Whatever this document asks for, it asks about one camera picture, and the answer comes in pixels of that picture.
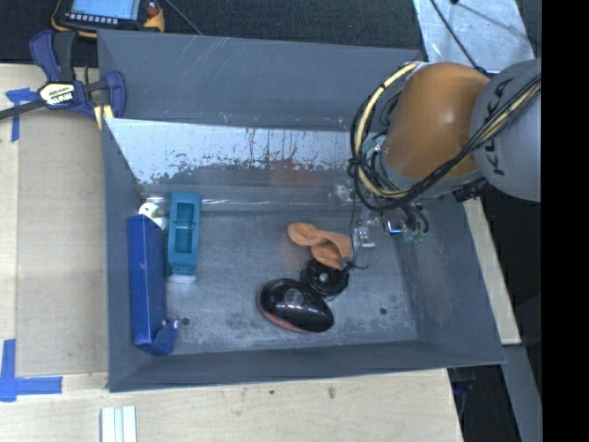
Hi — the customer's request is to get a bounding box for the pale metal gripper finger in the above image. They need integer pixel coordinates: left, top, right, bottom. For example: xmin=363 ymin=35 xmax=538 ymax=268
xmin=352 ymin=226 xmax=376 ymax=250

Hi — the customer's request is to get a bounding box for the black round knob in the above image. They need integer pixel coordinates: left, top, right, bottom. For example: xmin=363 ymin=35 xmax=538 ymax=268
xmin=299 ymin=257 xmax=351 ymax=300

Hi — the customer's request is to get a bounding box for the black and red computer mouse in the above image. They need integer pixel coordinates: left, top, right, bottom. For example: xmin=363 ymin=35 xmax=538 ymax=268
xmin=257 ymin=277 xmax=336 ymax=335

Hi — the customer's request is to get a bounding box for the teal tape dispenser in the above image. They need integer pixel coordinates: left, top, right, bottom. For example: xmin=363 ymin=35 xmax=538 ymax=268
xmin=164 ymin=191 xmax=203 ymax=285

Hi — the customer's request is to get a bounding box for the grey metal bin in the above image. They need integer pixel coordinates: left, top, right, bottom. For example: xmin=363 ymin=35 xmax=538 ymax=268
xmin=95 ymin=28 xmax=508 ymax=394

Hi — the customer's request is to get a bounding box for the white round object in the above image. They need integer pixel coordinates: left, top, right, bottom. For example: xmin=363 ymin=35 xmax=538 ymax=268
xmin=137 ymin=200 xmax=167 ymax=231

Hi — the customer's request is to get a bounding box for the long blue box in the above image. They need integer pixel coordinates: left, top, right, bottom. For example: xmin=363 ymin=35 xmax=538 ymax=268
xmin=126 ymin=214 xmax=181 ymax=357

